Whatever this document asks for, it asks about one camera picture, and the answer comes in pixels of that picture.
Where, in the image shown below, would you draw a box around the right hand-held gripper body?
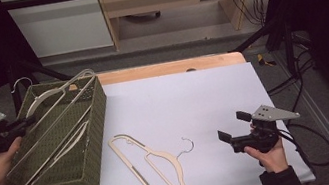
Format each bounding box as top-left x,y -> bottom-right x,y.
225,99 -> 306,159

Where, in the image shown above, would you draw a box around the beige clothes hanger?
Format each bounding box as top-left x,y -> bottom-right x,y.
0,65 -> 113,185
105,121 -> 202,185

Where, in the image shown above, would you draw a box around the green woven basket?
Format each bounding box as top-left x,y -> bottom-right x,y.
0,72 -> 122,185

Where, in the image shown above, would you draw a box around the person's right hand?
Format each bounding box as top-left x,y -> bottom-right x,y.
243,139 -> 290,178

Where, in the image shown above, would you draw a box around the yellow and black tool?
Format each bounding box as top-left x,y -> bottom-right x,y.
255,51 -> 278,70

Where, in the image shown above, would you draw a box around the white paper sheet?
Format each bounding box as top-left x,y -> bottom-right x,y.
15,52 -> 317,185

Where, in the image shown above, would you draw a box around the white cabinet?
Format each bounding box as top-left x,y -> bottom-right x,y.
0,0 -> 115,65

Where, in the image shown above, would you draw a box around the black frame stand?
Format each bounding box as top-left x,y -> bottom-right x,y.
225,14 -> 300,85
4,50 -> 81,116

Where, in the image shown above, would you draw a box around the black floor cables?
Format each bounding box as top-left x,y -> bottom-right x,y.
258,30 -> 325,113

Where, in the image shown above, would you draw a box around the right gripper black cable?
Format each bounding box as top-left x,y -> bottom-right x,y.
276,117 -> 329,174

